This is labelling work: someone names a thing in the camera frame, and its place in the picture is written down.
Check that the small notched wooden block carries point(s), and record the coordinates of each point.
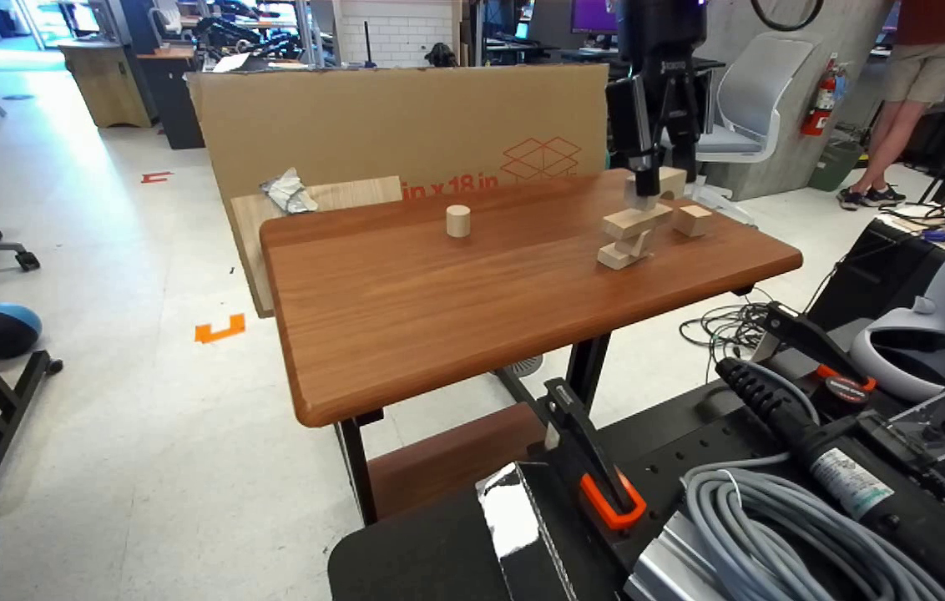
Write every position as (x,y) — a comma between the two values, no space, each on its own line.
(611,257)

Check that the white mesh office chair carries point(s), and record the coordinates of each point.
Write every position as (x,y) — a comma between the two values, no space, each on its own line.
(760,96)

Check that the small orange black clamp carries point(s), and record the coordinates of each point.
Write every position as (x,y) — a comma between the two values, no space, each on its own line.
(844,385)

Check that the person in khaki shorts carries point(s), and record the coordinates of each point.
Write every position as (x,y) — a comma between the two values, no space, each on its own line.
(917,69)

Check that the brown wooden board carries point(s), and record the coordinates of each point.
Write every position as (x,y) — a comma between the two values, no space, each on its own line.
(450,455)

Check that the red fire extinguisher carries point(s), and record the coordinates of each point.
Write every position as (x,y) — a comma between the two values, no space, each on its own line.
(823,101)

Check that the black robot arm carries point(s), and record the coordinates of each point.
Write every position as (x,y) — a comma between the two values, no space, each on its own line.
(664,29)

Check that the black open case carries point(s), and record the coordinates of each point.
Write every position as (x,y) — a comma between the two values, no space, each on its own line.
(876,271)

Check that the large brown cardboard sheet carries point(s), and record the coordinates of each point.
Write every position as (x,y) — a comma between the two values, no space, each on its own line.
(383,123)

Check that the black cabinet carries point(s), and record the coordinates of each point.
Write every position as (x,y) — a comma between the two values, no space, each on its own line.
(172,101)

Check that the small wooden cube block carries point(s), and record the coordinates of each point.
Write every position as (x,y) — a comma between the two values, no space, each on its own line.
(695,222)

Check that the blue ball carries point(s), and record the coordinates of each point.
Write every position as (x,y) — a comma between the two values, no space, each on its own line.
(1,329)

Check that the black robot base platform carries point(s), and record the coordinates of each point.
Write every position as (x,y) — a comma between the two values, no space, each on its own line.
(414,562)

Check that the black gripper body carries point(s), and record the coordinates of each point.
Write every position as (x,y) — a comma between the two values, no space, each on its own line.
(665,113)

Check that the crumpled white plastic bag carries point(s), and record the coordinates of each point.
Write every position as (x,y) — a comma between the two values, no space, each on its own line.
(292,192)

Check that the aluminium extrusion bar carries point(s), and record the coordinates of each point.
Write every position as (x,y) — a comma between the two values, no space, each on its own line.
(665,569)

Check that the monitor with purple screen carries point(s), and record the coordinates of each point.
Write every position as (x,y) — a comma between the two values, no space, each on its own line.
(593,16)

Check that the light wooden cabinet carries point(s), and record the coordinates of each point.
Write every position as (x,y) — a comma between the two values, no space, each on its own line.
(105,85)

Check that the wooden cylinder block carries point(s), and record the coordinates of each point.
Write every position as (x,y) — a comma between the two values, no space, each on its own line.
(459,222)

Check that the long flat wooden block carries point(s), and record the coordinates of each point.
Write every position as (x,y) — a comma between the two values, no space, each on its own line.
(635,219)

